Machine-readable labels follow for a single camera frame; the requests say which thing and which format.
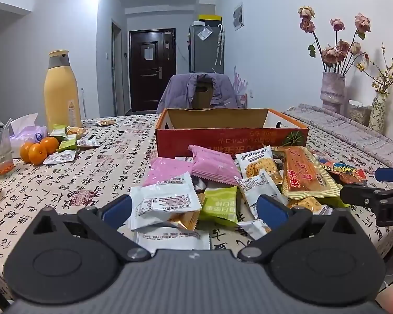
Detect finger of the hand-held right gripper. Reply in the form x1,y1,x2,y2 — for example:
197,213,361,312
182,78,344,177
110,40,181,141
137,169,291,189
374,167,393,183
340,183,382,208

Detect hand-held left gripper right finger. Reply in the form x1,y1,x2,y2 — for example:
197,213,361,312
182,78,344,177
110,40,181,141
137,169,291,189
237,195,361,264

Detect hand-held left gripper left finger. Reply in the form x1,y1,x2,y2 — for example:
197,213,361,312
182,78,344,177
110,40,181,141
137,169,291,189
29,195,151,263

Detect red blue snack packet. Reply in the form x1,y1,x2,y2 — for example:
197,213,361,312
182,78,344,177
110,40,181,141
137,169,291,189
318,157,369,185

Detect clear orange cracker packet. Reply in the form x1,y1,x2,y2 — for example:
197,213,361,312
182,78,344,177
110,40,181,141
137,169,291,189
286,196,333,216
167,193,206,231

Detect white snack packet red print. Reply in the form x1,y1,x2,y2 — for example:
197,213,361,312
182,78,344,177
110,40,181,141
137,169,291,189
129,172,203,230

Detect white packet cracker picture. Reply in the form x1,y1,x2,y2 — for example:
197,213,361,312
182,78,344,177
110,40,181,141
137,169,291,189
235,149,280,179

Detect long orange snack packet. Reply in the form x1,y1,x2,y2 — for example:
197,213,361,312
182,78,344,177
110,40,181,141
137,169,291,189
275,146,343,200

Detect green snack packet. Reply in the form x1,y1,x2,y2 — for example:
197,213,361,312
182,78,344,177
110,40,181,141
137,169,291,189
198,186,239,227

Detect pink snack packet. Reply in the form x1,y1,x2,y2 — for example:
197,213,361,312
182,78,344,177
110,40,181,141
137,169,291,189
187,145,243,186
141,157,196,187

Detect orange cardboard box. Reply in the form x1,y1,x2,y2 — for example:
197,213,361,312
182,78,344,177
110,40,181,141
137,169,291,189
155,107,309,160

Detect grey quilted cloth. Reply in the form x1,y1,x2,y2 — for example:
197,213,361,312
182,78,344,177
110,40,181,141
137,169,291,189
283,104,393,168

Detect floral slim vase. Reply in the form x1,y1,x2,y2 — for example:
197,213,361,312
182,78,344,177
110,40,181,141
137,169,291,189
368,92,386,133

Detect glass jar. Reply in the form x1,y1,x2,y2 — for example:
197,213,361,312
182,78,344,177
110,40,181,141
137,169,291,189
348,100,373,127

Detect small white snack packet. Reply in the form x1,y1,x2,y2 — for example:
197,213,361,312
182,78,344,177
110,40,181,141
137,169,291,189
76,136,101,149
42,150,77,165

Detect clear cookie packet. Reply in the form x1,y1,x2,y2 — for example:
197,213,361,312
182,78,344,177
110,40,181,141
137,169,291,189
66,126,88,140

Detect orange fruit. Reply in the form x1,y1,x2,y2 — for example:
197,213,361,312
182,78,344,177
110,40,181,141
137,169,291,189
20,142,33,163
28,143,48,166
40,136,60,155

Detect yellow flower branches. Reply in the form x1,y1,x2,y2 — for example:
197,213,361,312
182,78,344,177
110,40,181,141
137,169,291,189
355,42,393,97

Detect pink ribbed vase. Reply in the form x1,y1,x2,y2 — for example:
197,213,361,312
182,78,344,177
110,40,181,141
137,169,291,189
320,71,346,115

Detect purple tissue pack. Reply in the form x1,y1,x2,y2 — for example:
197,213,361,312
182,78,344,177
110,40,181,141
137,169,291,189
9,113,48,159

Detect yellow thermos bottle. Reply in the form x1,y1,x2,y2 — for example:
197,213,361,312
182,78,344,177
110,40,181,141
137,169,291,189
44,50,83,129

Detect clear glass cup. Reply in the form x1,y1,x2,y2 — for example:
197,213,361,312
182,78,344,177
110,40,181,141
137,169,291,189
0,127,14,179

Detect brown chair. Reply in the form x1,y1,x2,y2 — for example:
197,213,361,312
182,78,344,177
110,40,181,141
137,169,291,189
192,79,214,109

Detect purple puffer jacket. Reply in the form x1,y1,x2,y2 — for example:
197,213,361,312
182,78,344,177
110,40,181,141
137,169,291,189
156,73,242,114

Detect dried pink roses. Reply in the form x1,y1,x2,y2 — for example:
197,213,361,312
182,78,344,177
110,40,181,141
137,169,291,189
297,6,372,76

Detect dark brown door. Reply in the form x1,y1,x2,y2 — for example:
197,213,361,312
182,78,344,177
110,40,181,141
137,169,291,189
129,29,177,112

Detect grey refrigerator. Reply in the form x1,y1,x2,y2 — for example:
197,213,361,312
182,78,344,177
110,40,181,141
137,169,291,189
188,21,225,74

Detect white folded umbrella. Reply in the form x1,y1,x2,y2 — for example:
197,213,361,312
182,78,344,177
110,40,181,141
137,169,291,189
215,24,225,66

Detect clear plastic bag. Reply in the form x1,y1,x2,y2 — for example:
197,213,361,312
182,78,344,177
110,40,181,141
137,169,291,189
196,26,213,42

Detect pink wall decoration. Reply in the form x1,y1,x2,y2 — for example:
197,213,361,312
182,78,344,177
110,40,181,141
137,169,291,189
233,66,250,108

